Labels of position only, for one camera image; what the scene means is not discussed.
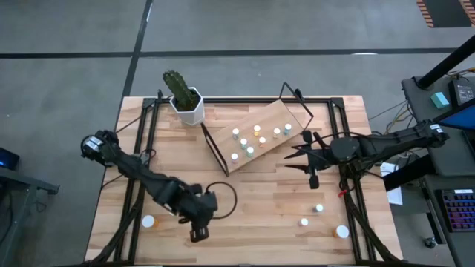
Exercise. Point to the backlit black keyboard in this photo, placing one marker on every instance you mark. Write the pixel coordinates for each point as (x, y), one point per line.
(460, 209)

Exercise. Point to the teal pill bottle white cap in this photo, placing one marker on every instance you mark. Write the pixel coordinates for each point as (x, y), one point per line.
(243, 142)

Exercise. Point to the pink pill bottle white cap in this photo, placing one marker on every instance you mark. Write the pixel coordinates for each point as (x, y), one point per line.
(304, 222)
(234, 157)

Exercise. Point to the small teal box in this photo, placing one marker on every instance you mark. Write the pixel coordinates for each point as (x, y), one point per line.
(440, 100)

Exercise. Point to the black aluminium rig frame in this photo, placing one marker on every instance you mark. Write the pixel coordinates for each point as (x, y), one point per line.
(237, 99)

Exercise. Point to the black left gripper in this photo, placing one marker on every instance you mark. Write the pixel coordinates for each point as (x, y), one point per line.
(196, 205)

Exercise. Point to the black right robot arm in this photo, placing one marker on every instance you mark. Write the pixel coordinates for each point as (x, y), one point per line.
(389, 142)

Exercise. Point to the green pill bottle white cap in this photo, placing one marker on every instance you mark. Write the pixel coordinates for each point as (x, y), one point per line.
(250, 150)

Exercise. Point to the dark mat orange striped edges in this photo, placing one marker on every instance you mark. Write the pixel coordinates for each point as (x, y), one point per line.
(445, 13)

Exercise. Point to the grey caster wheel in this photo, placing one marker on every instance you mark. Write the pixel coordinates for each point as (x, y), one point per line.
(430, 243)

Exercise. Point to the green cactus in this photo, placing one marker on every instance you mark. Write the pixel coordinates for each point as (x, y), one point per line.
(180, 89)

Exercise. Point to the yellow pill bottle white cap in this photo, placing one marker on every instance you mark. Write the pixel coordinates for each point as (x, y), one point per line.
(257, 129)

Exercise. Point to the laptop with blue screen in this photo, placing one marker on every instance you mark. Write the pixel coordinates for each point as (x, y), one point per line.
(460, 120)

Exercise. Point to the dark grey desk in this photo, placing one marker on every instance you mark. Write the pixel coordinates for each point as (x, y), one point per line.
(426, 163)

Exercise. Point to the black device blue light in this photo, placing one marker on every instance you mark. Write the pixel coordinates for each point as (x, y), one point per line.
(6, 158)

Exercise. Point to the blue pill bottle white cap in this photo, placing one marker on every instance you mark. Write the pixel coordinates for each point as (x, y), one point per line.
(287, 128)

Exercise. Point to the blue-grey pill bottle white cap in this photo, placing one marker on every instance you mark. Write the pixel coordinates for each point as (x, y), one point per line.
(235, 132)

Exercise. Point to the wooden shelf black metal frame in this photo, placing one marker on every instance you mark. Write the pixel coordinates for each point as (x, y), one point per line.
(267, 150)

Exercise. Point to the black diagonal pole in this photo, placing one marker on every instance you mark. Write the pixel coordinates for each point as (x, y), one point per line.
(445, 63)

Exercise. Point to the black desk crossbar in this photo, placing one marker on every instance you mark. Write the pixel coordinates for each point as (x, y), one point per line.
(408, 172)

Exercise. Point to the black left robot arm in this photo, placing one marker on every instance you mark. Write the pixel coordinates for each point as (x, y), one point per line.
(141, 172)

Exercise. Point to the black power adapter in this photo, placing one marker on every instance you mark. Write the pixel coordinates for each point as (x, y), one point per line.
(461, 93)

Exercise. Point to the white hexagonal plant pot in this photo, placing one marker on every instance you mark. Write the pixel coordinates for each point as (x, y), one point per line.
(191, 116)

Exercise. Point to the yellow-orange pill bottle white cap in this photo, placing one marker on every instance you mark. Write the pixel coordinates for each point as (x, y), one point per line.
(262, 141)

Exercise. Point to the translucent pill bottle white cap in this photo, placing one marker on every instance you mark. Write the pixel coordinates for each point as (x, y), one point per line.
(318, 208)

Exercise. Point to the yellow-green pill bottle white cap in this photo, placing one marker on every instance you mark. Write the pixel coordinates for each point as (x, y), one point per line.
(277, 132)

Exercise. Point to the white paper sheet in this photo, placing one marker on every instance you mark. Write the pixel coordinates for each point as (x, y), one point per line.
(395, 194)

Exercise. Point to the grey metal cart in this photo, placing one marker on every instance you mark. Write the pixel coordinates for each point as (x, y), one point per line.
(22, 178)

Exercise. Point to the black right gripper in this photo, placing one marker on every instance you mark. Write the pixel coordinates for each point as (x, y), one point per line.
(323, 155)

